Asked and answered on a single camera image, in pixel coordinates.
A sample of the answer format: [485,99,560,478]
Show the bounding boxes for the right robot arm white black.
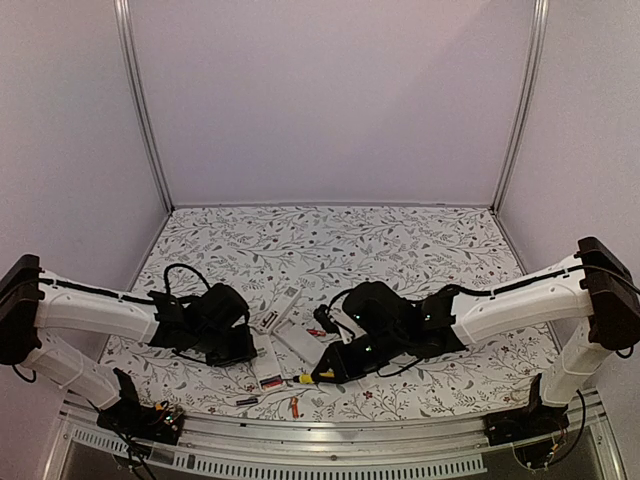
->
[310,237,639,436]

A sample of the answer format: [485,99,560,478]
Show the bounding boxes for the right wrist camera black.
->
[313,304,344,334]

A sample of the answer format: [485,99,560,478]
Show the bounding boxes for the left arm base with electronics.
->
[97,368,185,446]

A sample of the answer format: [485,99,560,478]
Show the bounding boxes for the right aluminium frame post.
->
[491,0,549,216]

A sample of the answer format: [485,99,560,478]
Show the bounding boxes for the aluminium frame post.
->
[113,0,175,215]
[491,0,549,216]

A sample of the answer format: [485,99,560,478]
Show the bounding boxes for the left aluminium frame post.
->
[113,0,175,215]

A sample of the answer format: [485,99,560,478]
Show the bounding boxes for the white remote control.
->
[273,320,325,366]

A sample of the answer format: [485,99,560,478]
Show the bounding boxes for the yellow handled screwdriver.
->
[290,370,336,385]

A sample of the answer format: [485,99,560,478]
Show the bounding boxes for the red purple batteries in remote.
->
[259,376,285,392]

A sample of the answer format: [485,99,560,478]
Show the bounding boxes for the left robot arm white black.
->
[1,254,257,434]

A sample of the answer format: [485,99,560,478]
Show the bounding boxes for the floral patterned table mat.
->
[101,206,557,422]

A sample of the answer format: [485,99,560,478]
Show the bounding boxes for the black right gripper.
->
[311,327,405,385]

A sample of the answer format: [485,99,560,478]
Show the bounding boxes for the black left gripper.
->
[193,326,257,370]

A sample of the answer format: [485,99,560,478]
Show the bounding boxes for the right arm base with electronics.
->
[483,374,569,470]

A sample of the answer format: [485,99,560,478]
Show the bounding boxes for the long white remote with buttons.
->
[257,286,301,334]

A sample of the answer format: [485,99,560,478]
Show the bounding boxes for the small white remote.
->
[251,334,284,393]

